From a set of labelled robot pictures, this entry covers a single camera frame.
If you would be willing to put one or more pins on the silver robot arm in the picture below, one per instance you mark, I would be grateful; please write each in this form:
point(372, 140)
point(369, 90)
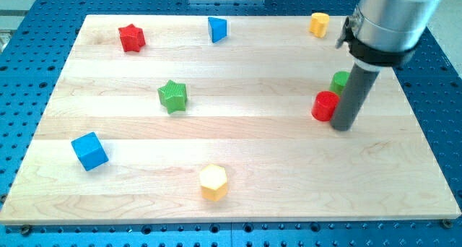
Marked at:
point(386, 32)

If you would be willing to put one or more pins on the yellow heart block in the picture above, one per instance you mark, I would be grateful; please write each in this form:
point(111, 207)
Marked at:
point(319, 24)

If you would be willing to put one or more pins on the green star block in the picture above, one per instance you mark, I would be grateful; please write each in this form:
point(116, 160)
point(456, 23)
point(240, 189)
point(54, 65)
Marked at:
point(173, 96)

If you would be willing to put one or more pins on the yellow hexagon block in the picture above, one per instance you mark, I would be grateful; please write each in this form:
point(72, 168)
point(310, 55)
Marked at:
point(213, 181)

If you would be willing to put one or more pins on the light wooden board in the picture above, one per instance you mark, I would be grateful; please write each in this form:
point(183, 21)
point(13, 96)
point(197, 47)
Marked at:
point(248, 110)

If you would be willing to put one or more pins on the blue triangle block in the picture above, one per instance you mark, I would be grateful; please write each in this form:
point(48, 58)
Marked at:
point(217, 28)

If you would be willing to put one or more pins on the red cylinder block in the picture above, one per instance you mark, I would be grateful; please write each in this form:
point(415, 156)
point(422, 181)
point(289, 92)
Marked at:
point(324, 105)

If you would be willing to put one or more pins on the green cylinder block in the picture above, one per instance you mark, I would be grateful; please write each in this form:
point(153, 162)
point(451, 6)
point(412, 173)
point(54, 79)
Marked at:
point(338, 82)

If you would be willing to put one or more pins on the red star block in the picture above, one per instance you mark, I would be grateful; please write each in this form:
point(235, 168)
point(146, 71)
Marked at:
point(132, 38)

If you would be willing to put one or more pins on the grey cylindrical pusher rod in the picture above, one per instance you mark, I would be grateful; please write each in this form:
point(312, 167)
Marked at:
point(361, 79)

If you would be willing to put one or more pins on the blue cube block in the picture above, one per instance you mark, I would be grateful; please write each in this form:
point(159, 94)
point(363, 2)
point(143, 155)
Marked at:
point(89, 151)

